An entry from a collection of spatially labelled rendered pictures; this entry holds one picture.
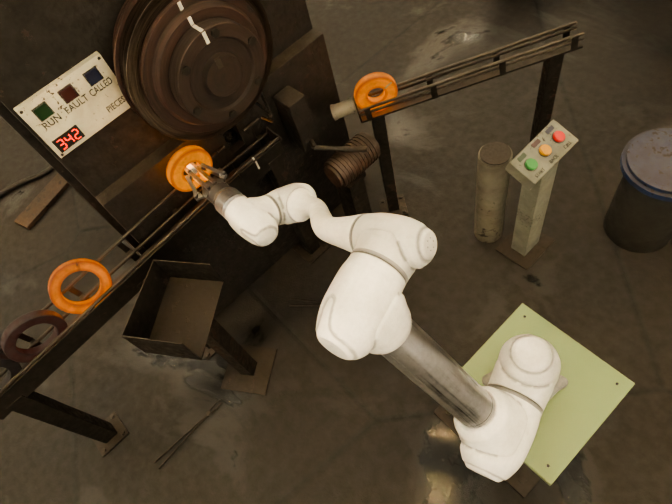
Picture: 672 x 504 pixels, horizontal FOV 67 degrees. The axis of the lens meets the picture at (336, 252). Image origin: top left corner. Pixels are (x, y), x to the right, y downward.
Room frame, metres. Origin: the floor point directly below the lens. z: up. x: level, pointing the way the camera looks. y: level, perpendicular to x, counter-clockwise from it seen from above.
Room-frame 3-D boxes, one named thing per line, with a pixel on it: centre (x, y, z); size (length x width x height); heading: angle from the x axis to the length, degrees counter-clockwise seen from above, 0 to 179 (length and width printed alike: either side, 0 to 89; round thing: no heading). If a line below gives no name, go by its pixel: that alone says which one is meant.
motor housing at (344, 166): (1.37, -0.19, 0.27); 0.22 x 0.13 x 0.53; 116
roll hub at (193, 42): (1.26, 0.12, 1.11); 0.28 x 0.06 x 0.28; 116
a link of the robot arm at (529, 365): (0.37, -0.38, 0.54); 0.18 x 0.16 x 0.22; 131
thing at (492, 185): (1.11, -0.66, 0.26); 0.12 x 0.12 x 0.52
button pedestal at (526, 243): (0.99, -0.77, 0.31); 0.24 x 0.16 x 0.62; 116
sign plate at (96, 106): (1.30, 0.52, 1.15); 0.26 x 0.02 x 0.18; 116
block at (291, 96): (1.47, -0.04, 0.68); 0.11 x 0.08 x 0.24; 26
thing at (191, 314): (0.89, 0.53, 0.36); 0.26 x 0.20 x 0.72; 151
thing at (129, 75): (1.35, 0.17, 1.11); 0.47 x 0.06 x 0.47; 116
